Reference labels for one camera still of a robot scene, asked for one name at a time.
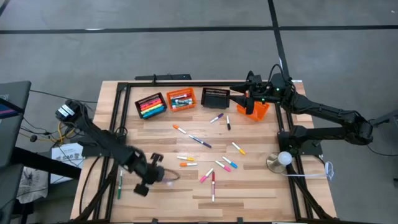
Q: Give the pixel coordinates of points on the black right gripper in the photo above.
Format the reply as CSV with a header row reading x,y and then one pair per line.
x,y
264,91

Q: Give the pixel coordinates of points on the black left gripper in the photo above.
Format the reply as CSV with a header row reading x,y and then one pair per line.
x,y
152,174

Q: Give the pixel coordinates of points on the magenta Expo marker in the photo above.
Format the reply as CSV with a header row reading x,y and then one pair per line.
x,y
169,182

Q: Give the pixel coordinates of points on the long thin green marker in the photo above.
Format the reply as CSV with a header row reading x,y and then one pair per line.
x,y
119,186

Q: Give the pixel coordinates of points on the white marker pink cap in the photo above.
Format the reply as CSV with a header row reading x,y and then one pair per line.
x,y
206,175
222,166

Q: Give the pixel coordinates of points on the blue Expo marker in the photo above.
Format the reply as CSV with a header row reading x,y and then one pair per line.
x,y
184,99

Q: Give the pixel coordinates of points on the blue highlighter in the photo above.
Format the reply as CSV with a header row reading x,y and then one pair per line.
x,y
152,111

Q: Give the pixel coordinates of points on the maroon Expo marker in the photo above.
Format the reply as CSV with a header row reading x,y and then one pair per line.
x,y
180,96

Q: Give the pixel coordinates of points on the long thin red marker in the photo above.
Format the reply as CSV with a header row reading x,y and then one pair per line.
x,y
213,186

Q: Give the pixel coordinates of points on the yellow-green highlighter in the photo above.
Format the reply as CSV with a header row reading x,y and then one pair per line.
x,y
152,109

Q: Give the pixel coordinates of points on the orange Sharpie highlighter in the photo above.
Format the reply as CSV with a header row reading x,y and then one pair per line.
x,y
151,106

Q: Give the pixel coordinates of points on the pink highlighter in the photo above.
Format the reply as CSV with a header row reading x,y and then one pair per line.
x,y
149,101
150,104

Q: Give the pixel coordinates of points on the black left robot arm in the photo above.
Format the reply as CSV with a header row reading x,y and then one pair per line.
x,y
102,141

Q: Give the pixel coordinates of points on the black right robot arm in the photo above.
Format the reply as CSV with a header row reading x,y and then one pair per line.
x,y
326,110

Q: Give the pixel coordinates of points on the orange plastic basket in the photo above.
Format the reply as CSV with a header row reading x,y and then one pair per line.
x,y
259,112
183,91

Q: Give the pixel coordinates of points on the black plastic basket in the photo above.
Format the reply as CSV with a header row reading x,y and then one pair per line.
x,y
138,107
214,99

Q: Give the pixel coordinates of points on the thin black marker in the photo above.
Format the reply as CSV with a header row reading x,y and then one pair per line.
x,y
228,123

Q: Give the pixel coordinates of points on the white marker yellow cap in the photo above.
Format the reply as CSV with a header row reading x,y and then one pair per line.
x,y
185,158
238,148

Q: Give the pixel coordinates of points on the white marker orange cap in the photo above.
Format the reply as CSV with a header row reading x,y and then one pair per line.
x,y
188,164
179,128

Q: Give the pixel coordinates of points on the long thin purple marker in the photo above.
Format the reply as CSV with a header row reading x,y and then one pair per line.
x,y
199,141

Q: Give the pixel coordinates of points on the white marker blue cap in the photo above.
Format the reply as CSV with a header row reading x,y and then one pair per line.
x,y
229,162

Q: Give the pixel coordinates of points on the black power strip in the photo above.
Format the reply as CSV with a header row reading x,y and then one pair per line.
x,y
168,77

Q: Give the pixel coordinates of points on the brass lamp with white bulb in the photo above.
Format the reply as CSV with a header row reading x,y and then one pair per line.
x,y
280,160

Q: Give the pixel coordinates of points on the white printed paper sheet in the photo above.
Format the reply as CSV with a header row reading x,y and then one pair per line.
x,y
66,157

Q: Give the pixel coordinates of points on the black bar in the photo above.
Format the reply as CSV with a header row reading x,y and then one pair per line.
x,y
46,163

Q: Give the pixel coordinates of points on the white printed cloth bag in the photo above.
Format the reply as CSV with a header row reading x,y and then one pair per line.
x,y
31,183

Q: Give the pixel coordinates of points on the black round plug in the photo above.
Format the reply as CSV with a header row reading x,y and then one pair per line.
x,y
33,138

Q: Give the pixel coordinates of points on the dark grey desk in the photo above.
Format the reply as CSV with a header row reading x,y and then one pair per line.
x,y
9,193
14,130

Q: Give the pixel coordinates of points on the black frame bracket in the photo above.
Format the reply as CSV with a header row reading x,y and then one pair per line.
x,y
154,221
239,220

